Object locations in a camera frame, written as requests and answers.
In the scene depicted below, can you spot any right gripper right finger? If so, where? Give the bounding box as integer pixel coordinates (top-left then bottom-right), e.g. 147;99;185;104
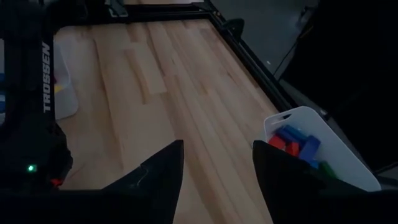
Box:
252;139;368;224

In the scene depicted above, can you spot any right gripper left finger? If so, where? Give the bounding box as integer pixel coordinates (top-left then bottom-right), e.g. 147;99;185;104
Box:
102;139;185;224

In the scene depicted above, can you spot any long green block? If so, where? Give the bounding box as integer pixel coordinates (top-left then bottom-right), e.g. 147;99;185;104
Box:
318;161;337;179

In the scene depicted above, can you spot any red rectangular block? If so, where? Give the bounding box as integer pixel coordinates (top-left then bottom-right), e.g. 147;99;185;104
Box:
285;141;300;157
268;133;287;151

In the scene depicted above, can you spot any white plastic storage bin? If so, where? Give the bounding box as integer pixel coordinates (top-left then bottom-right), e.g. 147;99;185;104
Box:
263;105;382;192
52;42;79;121

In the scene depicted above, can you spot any black metal table frame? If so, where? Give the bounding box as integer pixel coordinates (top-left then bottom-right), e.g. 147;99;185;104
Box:
46;0;300;113

